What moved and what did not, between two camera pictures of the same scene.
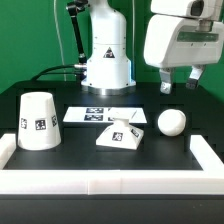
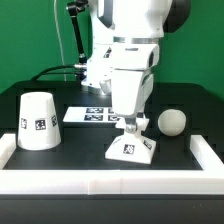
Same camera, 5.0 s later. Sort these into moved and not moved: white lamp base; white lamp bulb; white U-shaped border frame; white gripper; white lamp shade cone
Moved: white gripper; white lamp base
Not moved: white lamp shade cone; white U-shaped border frame; white lamp bulb
